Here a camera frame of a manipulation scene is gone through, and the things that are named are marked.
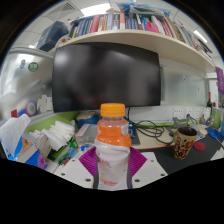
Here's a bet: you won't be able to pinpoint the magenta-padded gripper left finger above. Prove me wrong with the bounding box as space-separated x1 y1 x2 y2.
53 146 98 189

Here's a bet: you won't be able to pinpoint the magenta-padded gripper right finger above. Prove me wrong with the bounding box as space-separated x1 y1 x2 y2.
128 147 169 189

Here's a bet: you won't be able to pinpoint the orange-capped drink bottle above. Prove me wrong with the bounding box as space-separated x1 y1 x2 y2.
94 102 133 191

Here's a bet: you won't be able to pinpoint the white paper sheet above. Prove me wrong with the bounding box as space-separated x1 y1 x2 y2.
141 151 159 162

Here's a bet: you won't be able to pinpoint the floral patterned cup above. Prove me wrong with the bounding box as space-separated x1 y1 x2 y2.
172 125 198 160

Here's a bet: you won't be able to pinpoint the blue tissue box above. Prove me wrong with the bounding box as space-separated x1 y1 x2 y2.
0 113 51 170

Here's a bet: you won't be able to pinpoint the black desk mat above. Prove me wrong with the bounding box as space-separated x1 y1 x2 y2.
139 133 224 176

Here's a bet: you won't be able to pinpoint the dark wine bottle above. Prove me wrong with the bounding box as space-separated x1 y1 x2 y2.
206 92 214 109

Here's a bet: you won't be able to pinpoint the black computer monitor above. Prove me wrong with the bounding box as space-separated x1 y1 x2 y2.
51 42 162 114

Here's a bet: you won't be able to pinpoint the purple hanging banner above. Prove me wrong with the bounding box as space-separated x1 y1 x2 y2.
214 66 224 96

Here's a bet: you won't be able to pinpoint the dark blue box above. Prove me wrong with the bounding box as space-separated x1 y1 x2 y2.
35 20 70 53

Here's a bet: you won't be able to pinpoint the black cables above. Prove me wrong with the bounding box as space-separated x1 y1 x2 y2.
126 108 174 146

